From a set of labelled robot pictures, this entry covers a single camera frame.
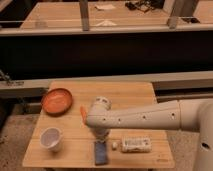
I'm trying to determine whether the metal clamp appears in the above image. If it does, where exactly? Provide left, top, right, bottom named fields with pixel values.
left=0, top=69, right=24, bottom=86

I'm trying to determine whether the grey metal post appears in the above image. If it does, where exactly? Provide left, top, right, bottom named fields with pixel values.
left=167, top=0, right=185, bottom=29
left=79, top=0, right=90, bottom=31

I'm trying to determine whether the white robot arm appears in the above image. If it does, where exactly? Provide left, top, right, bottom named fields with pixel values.
left=85, top=97, right=213, bottom=171

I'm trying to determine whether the black cables pile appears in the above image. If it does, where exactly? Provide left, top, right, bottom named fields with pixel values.
left=124, top=0, right=165, bottom=13

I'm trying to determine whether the white paper sheet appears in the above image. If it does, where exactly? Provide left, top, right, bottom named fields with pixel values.
left=95, top=4, right=116, bottom=10

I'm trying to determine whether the blue eraser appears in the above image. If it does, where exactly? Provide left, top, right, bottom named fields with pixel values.
left=94, top=141, right=108, bottom=165

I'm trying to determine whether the grey metal post right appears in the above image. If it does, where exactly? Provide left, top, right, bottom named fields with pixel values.
left=167, top=0, right=185, bottom=29

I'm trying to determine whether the white cup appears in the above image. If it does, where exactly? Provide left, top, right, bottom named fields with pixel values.
left=40, top=127, right=62, bottom=152

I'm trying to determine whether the folded white paper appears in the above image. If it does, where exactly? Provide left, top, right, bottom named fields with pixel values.
left=95, top=20, right=117, bottom=27

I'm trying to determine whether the small wooden table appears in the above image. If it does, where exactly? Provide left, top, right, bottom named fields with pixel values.
left=22, top=80, right=176, bottom=169

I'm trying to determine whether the small white piece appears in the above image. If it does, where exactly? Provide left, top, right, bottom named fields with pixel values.
left=112, top=142, right=118, bottom=150

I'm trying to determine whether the orange carrot toy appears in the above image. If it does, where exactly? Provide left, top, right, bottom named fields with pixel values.
left=80, top=106, right=87, bottom=123

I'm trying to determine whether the orange bowl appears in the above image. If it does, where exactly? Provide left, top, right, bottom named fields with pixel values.
left=41, top=88, right=73, bottom=117

